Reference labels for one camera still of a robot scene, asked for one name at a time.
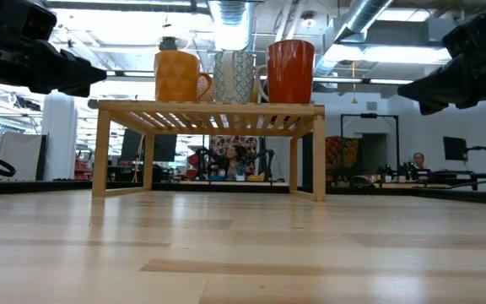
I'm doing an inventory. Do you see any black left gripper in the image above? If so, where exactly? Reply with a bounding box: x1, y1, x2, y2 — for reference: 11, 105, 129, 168
0, 19, 107, 97

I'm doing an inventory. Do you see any yellow-orange patterned mug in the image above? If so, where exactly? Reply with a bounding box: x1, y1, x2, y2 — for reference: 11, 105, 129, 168
154, 50, 213, 103

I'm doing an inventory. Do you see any red-orange mug white inside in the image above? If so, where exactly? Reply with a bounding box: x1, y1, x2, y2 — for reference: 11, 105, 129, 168
254, 39, 316, 105

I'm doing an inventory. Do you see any blue-grey patterned mug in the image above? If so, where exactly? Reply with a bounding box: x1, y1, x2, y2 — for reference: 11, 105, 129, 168
213, 50, 256, 104

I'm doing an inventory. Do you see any black monitor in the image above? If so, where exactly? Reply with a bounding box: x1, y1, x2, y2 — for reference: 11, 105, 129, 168
443, 135, 468, 162

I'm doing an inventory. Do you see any person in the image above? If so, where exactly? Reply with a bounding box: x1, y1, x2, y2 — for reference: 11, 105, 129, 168
411, 151, 426, 171
224, 144, 248, 182

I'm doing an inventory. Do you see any white partition screen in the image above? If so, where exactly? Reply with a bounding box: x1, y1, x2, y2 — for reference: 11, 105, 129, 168
0, 133, 48, 181

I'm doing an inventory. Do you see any black display screen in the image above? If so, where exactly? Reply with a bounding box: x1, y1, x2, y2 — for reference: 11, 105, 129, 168
120, 128, 179, 164

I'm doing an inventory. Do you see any colourful patterned panel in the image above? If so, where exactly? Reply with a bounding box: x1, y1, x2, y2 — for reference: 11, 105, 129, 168
325, 135, 360, 172

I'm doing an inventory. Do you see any slatted wooden rack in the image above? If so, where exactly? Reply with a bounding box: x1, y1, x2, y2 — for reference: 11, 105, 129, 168
91, 99, 327, 203

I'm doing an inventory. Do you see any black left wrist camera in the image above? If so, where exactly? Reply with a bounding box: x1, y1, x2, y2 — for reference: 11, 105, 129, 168
0, 0, 58, 41

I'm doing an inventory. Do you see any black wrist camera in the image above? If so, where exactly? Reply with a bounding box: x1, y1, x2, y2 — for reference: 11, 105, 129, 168
0, 0, 58, 41
441, 8, 486, 58

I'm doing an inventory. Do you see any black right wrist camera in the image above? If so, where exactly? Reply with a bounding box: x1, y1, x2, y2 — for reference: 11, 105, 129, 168
441, 8, 486, 58

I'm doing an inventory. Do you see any black metal frame stand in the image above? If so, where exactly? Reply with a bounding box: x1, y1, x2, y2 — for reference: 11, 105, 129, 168
339, 112, 400, 174

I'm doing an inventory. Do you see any silver ventilation duct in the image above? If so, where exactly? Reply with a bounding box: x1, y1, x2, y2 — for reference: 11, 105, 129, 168
208, 0, 255, 50
313, 0, 396, 77

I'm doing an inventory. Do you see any black aluminium table frame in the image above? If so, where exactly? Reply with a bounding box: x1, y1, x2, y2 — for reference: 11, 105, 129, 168
0, 179, 486, 207

